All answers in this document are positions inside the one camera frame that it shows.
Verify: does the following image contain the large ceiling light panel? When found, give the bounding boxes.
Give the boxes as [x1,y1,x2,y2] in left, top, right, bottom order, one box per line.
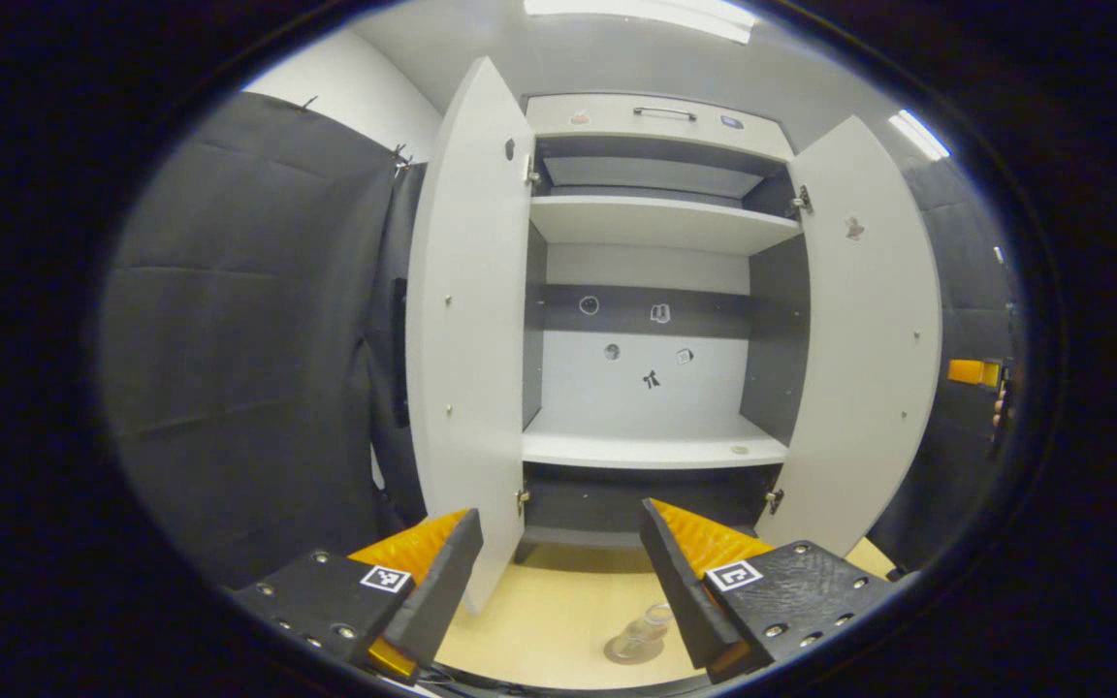
[523,0,758,45]

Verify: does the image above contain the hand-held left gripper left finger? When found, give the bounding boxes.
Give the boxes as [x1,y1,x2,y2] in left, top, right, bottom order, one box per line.
[229,508,485,684]

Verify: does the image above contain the clear glass bottle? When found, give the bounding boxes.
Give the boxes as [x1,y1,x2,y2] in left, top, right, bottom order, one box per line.
[617,601,676,660]

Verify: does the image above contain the round grey coaster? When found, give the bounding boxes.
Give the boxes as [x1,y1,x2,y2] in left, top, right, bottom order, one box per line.
[603,630,666,666]

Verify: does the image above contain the white cabinet drawer front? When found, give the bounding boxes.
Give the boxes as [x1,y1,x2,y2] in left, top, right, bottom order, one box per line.
[525,93,796,161]

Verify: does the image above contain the black backdrop cloth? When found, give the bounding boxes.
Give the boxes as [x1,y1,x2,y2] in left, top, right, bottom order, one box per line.
[98,92,1025,587]

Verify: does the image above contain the small ceiling light panel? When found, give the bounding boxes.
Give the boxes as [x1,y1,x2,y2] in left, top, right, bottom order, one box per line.
[888,109,952,162]

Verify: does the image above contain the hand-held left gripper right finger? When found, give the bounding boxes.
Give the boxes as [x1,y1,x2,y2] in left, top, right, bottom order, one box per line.
[638,499,899,684]

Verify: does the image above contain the white cabinet shelf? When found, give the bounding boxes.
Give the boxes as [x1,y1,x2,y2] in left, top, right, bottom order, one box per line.
[529,195,804,257]
[522,409,790,471]

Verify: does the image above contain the black door handle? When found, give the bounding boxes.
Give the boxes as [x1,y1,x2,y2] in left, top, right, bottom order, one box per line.
[392,278,410,429]

